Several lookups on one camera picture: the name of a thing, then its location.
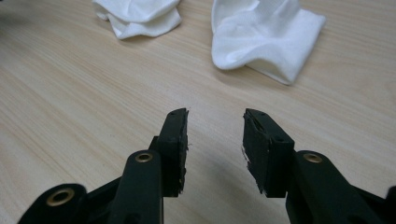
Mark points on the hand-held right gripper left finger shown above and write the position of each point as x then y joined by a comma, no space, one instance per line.
172,149

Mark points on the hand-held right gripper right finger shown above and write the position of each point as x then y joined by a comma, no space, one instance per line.
264,155

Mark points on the white sock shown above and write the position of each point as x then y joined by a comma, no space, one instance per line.
258,37
140,17

